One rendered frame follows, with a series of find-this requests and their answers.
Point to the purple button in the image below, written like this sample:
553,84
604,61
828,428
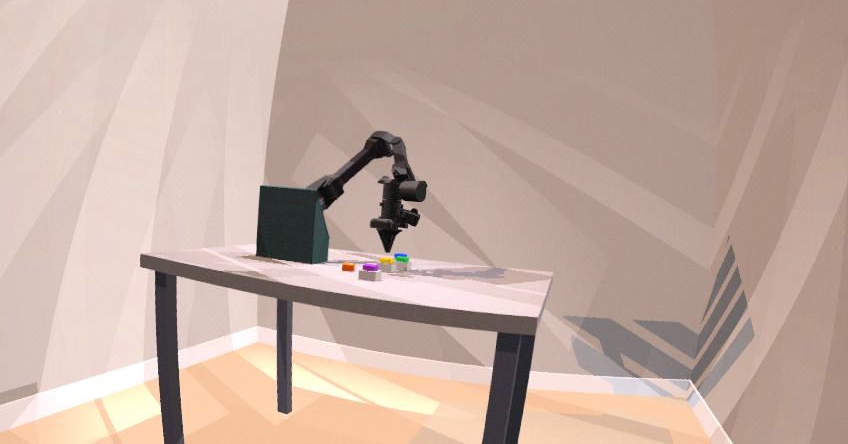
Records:
370,272

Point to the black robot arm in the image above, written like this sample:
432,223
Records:
403,187

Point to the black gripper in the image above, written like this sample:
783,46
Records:
386,226

